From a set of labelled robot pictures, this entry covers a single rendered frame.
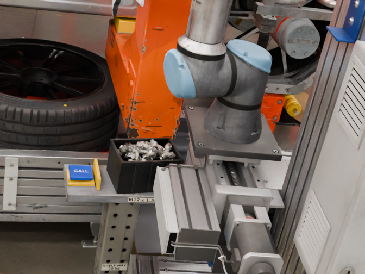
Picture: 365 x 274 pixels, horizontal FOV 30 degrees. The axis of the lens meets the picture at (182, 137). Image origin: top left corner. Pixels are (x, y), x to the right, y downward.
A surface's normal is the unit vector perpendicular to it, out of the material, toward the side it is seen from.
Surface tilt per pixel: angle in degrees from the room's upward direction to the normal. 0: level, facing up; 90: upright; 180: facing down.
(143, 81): 90
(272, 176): 0
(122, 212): 90
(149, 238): 0
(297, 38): 90
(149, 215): 0
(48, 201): 90
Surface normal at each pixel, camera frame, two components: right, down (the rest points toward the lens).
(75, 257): 0.17, -0.86
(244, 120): 0.32, 0.23
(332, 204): -0.98, -0.10
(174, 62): -0.91, 0.18
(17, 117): -0.02, 0.48
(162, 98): 0.21, 0.51
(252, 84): 0.39, 0.54
